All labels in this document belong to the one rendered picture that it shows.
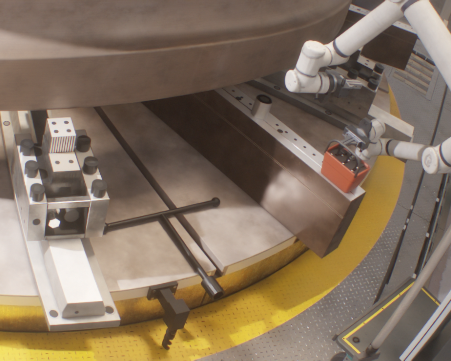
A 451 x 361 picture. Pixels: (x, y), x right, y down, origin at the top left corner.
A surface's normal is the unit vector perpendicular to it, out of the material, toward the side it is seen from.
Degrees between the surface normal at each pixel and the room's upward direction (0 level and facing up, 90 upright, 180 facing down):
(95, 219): 90
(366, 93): 90
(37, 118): 0
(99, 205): 90
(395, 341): 0
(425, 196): 0
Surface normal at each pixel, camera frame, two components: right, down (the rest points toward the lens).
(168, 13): 0.57, 0.40
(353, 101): -0.37, 0.52
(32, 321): 0.31, 0.67
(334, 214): -0.68, 0.31
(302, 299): 0.26, -0.74
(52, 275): -0.76, -0.18
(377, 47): 0.00, 0.64
